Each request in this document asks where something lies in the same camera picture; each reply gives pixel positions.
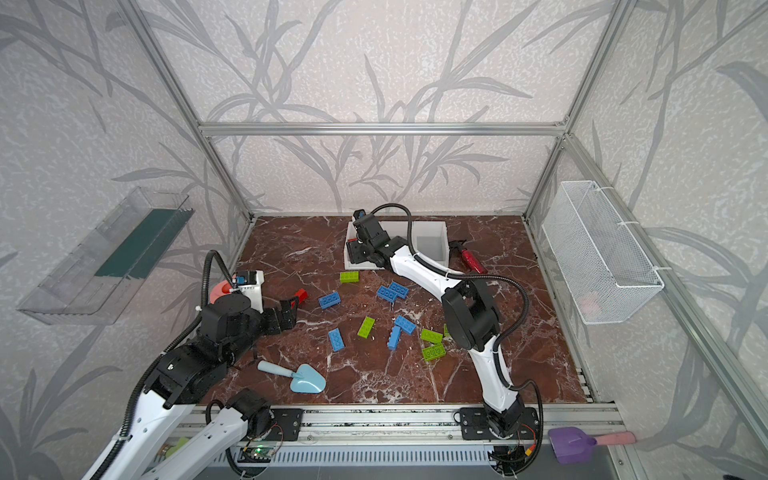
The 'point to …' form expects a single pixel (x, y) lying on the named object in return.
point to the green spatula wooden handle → (174, 449)
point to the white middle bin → (400, 229)
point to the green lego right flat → (446, 331)
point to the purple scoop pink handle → (571, 446)
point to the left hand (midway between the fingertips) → (289, 292)
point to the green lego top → (349, 277)
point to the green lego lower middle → (431, 336)
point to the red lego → (302, 294)
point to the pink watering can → (220, 289)
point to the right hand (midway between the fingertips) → (359, 236)
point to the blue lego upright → (394, 337)
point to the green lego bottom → (434, 352)
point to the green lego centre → (365, 327)
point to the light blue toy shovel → (304, 379)
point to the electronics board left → (256, 455)
